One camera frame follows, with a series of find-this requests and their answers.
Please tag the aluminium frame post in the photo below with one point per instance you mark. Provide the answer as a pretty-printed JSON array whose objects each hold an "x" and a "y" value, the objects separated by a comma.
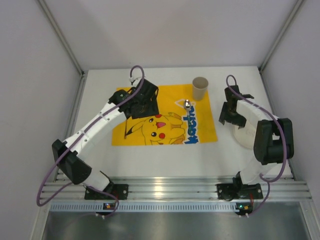
[
  {"x": 60, "y": 35},
  {"x": 298, "y": 5}
]

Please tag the slotted cable duct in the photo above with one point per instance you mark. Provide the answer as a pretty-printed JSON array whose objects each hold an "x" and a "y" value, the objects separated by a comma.
[{"x": 149, "y": 207}]

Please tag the beige cup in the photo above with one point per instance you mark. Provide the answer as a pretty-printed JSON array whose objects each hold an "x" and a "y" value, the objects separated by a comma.
[{"x": 199, "y": 88}]

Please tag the green handled silver spoon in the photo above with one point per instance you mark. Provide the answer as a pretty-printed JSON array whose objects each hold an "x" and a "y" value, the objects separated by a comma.
[{"x": 187, "y": 107}]

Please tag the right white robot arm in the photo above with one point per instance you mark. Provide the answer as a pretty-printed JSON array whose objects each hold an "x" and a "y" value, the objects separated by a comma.
[{"x": 268, "y": 136}]

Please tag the cream bear plate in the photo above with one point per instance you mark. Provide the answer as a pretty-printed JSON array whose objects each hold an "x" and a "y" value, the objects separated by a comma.
[{"x": 245, "y": 136}]

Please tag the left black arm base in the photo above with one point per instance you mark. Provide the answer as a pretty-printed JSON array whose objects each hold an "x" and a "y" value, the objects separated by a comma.
[{"x": 120, "y": 191}]

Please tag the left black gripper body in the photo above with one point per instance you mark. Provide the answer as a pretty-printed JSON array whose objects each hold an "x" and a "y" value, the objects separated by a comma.
[{"x": 145, "y": 107}]

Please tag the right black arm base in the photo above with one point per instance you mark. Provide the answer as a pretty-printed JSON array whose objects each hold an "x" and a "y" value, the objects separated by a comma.
[{"x": 239, "y": 191}]

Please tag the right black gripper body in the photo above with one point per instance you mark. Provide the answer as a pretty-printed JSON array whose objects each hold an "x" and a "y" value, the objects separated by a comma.
[{"x": 231, "y": 116}]

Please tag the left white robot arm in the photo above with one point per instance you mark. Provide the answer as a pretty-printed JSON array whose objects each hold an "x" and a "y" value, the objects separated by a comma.
[{"x": 70, "y": 154}]

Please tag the yellow Pikachu placemat cloth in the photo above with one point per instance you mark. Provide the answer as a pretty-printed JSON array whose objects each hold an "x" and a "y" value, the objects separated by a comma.
[{"x": 170, "y": 126}]

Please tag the right aluminium frame post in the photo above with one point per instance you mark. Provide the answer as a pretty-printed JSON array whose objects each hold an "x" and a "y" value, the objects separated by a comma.
[{"x": 298, "y": 5}]

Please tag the aluminium front rail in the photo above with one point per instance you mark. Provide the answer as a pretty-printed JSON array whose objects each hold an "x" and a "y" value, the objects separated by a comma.
[{"x": 181, "y": 188}]

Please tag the left aluminium frame post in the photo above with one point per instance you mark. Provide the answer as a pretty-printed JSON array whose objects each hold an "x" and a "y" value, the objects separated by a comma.
[{"x": 60, "y": 35}]

